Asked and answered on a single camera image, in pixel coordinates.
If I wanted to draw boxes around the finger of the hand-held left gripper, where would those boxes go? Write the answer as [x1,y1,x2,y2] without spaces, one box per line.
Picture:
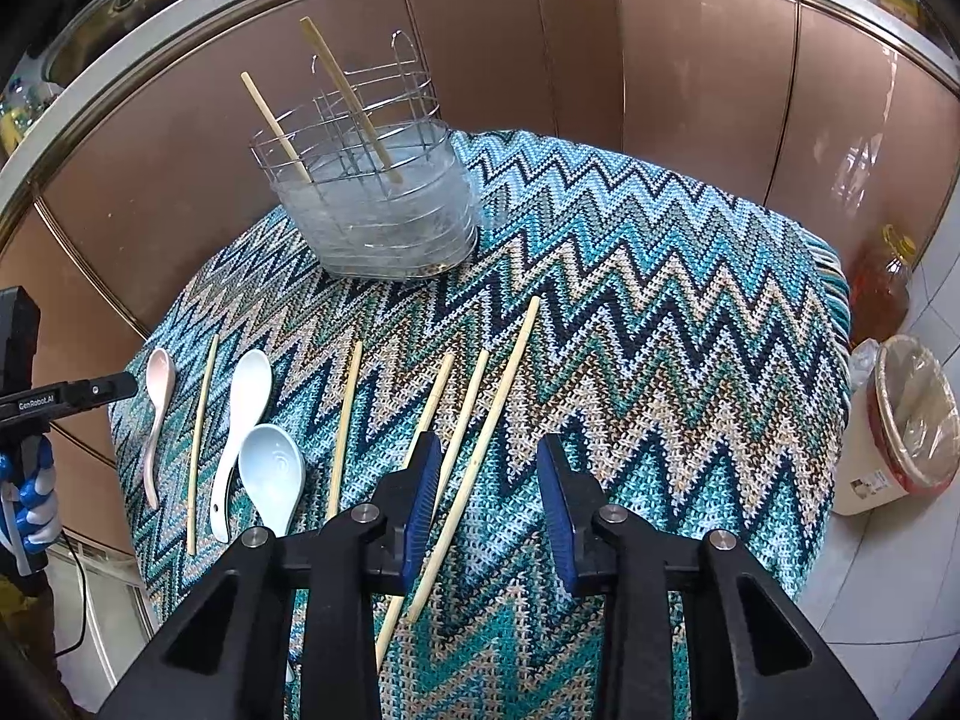
[52,373,140,412]

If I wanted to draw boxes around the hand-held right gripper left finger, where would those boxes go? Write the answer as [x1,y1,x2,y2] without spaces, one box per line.
[97,431,445,720]

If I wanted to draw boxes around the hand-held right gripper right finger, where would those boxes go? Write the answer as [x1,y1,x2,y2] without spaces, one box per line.
[536,433,878,720]

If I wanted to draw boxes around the pink ceramic spoon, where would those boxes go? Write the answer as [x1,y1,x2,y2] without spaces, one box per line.
[142,347,179,511]

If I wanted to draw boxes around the bamboo chopstick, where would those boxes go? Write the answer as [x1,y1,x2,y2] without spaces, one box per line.
[327,341,364,520]
[403,352,456,470]
[407,296,542,623]
[186,334,220,557]
[300,16,404,185]
[240,71,312,185]
[375,349,491,667]

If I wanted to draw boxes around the white ceramic spoon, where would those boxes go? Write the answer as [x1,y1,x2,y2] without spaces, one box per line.
[210,349,275,545]

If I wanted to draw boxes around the wire utensil holder clear tray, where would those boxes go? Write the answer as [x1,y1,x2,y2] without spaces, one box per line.
[250,30,481,282]

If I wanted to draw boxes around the person's left hand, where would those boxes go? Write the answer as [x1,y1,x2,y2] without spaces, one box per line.
[0,435,64,554]

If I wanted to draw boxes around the light blue ceramic spoon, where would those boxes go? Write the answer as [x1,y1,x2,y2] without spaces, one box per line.
[238,424,305,537]

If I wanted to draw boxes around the zigzag knitted blanket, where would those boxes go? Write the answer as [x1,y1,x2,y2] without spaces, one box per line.
[109,127,852,720]

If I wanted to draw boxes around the person's olive trousers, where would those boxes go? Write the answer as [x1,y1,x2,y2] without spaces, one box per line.
[0,577,76,720]

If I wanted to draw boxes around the beige trash bin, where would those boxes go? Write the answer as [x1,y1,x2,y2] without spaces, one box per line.
[829,334,960,518]

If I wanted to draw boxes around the steel pot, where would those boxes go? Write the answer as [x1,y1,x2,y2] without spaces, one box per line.
[41,0,192,87]

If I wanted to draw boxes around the cooking oil bottle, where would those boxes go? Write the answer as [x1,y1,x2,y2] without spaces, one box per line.
[847,225,920,350]

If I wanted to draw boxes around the brown kitchen cabinet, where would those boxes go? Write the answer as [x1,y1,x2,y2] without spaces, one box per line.
[0,0,960,436]

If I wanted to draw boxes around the black cable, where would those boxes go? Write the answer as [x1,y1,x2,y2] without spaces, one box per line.
[51,531,92,657]

